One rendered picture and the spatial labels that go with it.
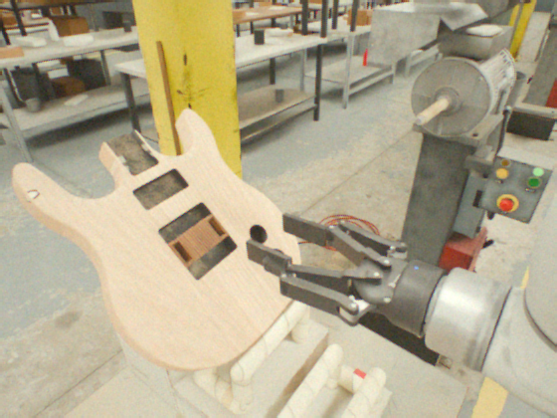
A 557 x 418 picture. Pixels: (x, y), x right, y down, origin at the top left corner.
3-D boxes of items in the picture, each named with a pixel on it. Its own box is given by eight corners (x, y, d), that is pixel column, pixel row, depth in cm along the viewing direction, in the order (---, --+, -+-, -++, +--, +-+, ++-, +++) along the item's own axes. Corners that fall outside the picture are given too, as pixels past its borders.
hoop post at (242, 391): (242, 391, 65) (239, 358, 60) (257, 402, 64) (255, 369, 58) (230, 406, 63) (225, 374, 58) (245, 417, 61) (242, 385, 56)
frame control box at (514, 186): (476, 189, 151) (496, 127, 137) (536, 208, 140) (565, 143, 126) (457, 217, 136) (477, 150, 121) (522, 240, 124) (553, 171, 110)
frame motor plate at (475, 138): (444, 105, 165) (446, 97, 163) (502, 118, 153) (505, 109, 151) (411, 130, 142) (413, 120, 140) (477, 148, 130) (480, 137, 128)
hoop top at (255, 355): (298, 301, 72) (298, 289, 70) (312, 309, 70) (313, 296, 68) (226, 380, 59) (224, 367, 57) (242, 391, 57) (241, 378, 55)
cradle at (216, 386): (203, 369, 68) (201, 358, 66) (253, 405, 63) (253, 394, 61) (190, 383, 66) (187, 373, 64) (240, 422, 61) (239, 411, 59)
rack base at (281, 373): (266, 320, 89) (265, 293, 84) (327, 355, 81) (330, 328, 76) (178, 415, 71) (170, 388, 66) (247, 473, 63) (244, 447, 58)
